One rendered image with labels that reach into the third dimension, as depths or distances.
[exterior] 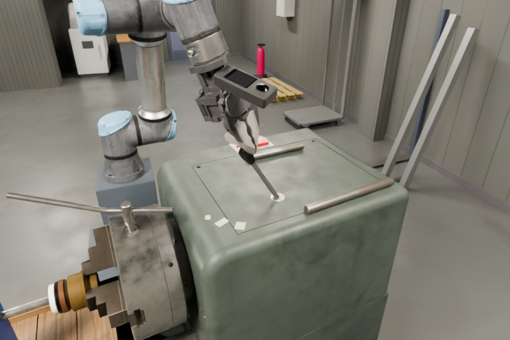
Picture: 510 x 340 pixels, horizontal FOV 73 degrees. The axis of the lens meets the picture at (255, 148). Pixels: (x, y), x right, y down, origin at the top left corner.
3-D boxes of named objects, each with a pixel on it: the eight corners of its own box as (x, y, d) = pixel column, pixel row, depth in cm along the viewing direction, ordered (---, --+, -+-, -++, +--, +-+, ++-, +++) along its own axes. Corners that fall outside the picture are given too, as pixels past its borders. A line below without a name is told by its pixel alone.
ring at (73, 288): (94, 257, 87) (53, 269, 83) (96, 284, 80) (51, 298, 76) (101, 284, 91) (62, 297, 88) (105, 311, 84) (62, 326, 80)
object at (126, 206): (139, 234, 83) (131, 199, 76) (136, 241, 81) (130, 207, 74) (129, 234, 83) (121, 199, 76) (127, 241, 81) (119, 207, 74)
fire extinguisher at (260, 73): (269, 78, 674) (270, 44, 645) (256, 80, 665) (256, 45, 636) (264, 75, 697) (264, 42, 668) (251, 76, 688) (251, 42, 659)
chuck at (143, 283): (149, 256, 111) (138, 183, 93) (176, 350, 89) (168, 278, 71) (120, 266, 108) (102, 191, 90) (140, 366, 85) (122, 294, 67)
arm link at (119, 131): (101, 146, 128) (93, 111, 122) (138, 139, 134) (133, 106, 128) (104, 159, 119) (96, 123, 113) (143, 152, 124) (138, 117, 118)
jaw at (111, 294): (133, 272, 85) (141, 306, 75) (136, 288, 87) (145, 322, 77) (85, 288, 81) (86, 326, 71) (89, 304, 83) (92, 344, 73)
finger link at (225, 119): (244, 133, 71) (229, 96, 68) (251, 133, 70) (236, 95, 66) (231, 146, 68) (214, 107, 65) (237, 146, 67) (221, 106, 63)
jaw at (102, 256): (130, 259, 91) (121, 215, 92) (131, 261, 87) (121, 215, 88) (85, 273, 87) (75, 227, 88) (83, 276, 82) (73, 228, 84)
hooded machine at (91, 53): (80, 70, 733) (65, 1, 674) (111, 67, 753) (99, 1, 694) (78, 78, 671) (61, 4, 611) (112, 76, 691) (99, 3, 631)
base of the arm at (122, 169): (103, 167, 134) (98, 144, 130) (143, 160, 139) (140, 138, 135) (102, 187, 122) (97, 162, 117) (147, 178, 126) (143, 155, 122)
